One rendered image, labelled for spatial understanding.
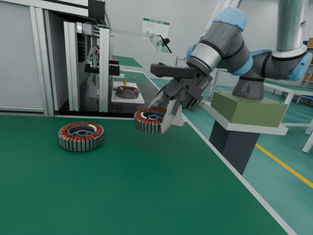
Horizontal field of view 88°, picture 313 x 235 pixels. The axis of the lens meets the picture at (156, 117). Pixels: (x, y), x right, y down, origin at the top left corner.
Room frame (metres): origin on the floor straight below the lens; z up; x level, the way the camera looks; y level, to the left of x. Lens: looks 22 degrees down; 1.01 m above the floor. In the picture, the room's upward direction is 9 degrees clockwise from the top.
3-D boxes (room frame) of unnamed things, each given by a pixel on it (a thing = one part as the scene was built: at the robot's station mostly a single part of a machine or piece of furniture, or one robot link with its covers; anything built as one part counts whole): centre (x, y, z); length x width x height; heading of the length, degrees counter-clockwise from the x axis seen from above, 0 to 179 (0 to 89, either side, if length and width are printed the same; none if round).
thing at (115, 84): (1.02, 0.23, 0.78); 0.15 x 0.15 x 0.01; 16
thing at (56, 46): (0.83, 0.44, 0.92); 0.66 x 0.01 x 0.30; 16
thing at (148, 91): (0.89, 0.21, 0.76); 0.64 x 0.47 x 0.02; 16
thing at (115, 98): (0.78, 0.16, 0.78); 0.15 x 0.15 x 0.01; 16
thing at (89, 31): (0.65, 0.30, 1.05); 0.06 x 0.04 x 0.04; 16
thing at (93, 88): (0.74, 0.30, 0.80); 0.07 x 0.05 x 0.06; 16
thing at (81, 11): (0.81, 0.50, 1.09); 0.68 x 0.44 x 0.05; 16
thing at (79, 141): (0.38, 0.19, 0.77); 0.11 x 0.11 x 0.04
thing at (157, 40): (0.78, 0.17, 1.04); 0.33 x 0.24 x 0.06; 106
